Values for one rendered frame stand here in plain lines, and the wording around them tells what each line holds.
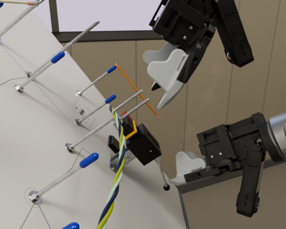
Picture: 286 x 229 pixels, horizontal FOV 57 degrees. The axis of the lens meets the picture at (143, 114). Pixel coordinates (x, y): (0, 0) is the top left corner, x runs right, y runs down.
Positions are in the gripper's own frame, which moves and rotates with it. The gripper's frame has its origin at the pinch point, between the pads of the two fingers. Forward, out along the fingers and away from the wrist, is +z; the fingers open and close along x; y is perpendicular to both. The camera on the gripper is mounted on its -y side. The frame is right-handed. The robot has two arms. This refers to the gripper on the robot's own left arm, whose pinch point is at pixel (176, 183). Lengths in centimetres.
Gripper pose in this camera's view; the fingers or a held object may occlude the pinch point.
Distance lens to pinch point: 55.1
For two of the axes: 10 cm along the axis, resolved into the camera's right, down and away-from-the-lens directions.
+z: -7.9, 3.8, 4.9
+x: -5.6, -1.0, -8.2
